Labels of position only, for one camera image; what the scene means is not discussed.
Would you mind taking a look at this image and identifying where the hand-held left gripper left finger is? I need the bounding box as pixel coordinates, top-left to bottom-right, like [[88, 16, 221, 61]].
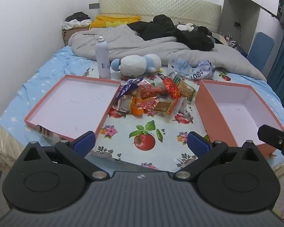
[[21, 131, 110, 181]]

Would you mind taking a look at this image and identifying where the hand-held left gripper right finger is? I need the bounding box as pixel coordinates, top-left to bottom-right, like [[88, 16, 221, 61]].
[[174, 131, 261, 181]]

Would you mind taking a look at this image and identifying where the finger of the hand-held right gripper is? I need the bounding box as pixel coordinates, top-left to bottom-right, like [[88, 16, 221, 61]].
[[257, 124, 284, 157]]

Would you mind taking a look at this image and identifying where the pink cardboard box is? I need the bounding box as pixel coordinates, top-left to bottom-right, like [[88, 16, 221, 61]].
[[194, 79, 284, 156]]

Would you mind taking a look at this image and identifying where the green snack bag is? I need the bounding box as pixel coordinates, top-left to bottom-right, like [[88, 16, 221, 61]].
[[172, 72, 196, 103]]

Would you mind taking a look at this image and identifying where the pile of snack packets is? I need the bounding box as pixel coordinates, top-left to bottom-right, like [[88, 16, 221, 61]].
[[112, 72, 197, 117]]

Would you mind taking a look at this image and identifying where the plain orange snack bag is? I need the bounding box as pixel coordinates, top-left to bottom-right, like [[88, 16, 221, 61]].
[[129, 96, 145, 116]]

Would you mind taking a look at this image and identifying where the blue purple snack bag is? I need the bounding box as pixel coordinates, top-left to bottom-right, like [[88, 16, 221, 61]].
[[115, 80, 140, 100]]

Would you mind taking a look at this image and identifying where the pink cardboard box lid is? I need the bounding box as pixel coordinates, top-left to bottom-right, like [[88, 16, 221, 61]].
[[24, 74, 122, 142]]

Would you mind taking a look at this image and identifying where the floral fruit print tablecloth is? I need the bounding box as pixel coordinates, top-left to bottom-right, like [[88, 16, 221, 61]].
[[39, 61, 284, 173]]

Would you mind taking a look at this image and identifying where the blue curtain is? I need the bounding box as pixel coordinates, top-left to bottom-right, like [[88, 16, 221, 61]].
[[266, 28, 284, 107]]

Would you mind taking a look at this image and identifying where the crumpled printed plastic bag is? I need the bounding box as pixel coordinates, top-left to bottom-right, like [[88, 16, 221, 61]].
[[168, 52, 216, 81]]

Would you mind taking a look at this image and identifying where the cream mattress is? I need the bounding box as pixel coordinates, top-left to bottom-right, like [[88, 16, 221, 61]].
[[0, 123, 26, 166]]

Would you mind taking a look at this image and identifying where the white spray bottle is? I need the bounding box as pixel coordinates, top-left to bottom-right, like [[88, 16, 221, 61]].
[[95, 36, 111, 79]]

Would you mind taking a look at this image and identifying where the blue chair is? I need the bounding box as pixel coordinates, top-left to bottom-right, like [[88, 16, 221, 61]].
[[247, 32, 274, 72]]

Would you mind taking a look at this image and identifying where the blue white penguin plush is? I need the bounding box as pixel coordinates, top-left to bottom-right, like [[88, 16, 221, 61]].
[[110, 54, 163, 77]]

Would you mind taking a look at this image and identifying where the grey duvet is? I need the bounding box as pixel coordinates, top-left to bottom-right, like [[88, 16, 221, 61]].
[[69, 25, 267, 82]]

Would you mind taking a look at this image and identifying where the brown cardboard box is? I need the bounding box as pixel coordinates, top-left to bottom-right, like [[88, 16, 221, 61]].
[[62, 26, 90, 46]]

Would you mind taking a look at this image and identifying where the black white panda plush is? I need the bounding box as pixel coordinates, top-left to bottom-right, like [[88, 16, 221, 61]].
[[176, 22, 199, 32]]

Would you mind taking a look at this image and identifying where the black clothes heap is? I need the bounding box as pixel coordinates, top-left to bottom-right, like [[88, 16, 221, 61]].
[[128, 14, 224, 52]]

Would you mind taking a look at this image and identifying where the yellow pillow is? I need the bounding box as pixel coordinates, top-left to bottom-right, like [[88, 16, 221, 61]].
[[89, 15, 142, 30]]

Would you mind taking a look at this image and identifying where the cream padded headboard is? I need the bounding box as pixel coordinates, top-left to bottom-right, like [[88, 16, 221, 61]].
[[99, 0, 222, 33]]

